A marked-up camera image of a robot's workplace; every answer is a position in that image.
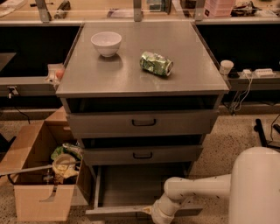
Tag clear plastic bag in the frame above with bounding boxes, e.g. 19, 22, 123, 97
45, 63, 65, 85

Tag grey metal rod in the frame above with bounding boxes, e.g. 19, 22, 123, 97
0, 164, 53, 177

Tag pink storage box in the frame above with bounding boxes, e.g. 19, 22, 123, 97
204, 0, 235, 18

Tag black stand leg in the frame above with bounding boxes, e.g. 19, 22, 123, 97
254, 119, 268, 147

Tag white cables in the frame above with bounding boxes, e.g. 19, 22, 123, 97
230, 69, 255, 116

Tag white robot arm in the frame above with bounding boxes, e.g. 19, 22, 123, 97
143, 147, 280, 224

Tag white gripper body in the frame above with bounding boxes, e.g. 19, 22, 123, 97
150, 193, 186, 224

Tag open cardboard box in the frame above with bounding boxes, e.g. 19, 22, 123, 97
0, 108, 92, 221

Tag small white jar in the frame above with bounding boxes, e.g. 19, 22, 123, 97
220, 60, 234, 75

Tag white power strip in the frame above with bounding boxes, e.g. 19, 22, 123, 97
254, 68, 276, 78

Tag grey bottom drawer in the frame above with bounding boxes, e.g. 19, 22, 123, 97
86, 162, 192, 221

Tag white ceramic bowl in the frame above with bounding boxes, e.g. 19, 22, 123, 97
91, 31, 122, 57

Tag white cup in box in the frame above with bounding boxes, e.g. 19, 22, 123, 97
52, 154, 77, 179

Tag black cable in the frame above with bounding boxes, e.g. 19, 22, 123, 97
8, 93, 32, 125

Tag crushed green soda can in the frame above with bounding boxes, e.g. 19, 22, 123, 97
140, 52, 173, 77

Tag grey middle drawer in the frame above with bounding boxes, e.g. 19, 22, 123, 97
83, 145, 203, 165

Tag grey top drawer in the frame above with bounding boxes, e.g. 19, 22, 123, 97
66, 109, 219, 138

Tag grey metal drawer cabinet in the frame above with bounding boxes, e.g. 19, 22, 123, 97
55, 20, 230, 176

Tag grey drawer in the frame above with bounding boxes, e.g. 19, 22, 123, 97
66, 109, 219, 138
83, 145, 203, 165
86, 162, 192, 221

